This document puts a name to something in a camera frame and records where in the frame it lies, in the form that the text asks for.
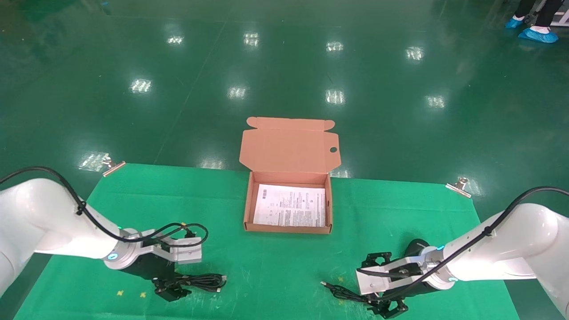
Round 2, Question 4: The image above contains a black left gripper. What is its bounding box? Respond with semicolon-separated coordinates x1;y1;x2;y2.
122;257;192;303

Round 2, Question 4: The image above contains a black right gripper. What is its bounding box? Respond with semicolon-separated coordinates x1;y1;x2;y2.
358;252;443;319

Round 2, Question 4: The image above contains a black data cable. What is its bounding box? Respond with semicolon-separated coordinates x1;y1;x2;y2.
153;273;228;294

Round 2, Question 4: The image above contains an open brown cardboard box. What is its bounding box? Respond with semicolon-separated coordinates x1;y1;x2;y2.
239;117;341;235

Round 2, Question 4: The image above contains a green table mat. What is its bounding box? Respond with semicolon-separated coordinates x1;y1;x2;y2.
13;163;521;320

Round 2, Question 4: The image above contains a white printed paper sheet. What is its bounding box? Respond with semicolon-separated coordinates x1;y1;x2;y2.
253;184;326;228

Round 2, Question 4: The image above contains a metal binder clip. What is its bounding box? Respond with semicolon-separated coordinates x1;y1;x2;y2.
101;156;126;177
446;177;472;198

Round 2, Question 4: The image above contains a person's black trouser leg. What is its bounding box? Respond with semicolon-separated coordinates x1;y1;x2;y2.
516;0;539;18
533;0;564;29

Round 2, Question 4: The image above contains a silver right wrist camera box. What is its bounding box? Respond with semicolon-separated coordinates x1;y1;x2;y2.
356;262;403;295

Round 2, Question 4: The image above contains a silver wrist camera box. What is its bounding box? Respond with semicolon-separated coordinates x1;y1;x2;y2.
141;229;203;265
356;262;403;295

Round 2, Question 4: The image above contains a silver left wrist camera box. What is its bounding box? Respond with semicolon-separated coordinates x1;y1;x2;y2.
141;229;203;265

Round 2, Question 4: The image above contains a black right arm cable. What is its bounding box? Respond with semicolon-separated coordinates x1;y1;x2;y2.
357;187;569;299

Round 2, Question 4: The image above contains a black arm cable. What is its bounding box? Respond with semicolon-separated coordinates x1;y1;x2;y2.
357;187;569;299
0;167;209;248

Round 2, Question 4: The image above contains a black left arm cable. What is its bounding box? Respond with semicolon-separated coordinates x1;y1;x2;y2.
0;167;209;248

